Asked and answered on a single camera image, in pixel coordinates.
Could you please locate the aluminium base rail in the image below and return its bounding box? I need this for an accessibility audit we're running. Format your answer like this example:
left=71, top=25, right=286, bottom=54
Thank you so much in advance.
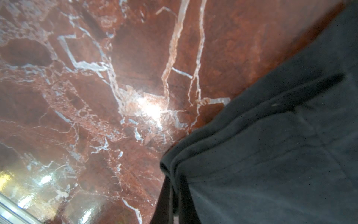
left=1, top=193, right=43, bottom=224

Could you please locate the black shirt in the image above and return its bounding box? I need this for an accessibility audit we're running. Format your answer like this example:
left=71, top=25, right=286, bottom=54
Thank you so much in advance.
left=160, top=1, right=358, bottom=224

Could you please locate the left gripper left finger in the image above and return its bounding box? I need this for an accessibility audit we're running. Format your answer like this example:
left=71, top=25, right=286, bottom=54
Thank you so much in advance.
left=150, top=176, right=172, bottom=224

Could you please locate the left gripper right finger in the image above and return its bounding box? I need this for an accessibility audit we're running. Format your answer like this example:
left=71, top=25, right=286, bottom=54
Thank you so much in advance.
left=178, top=175, right=201, bottom=224

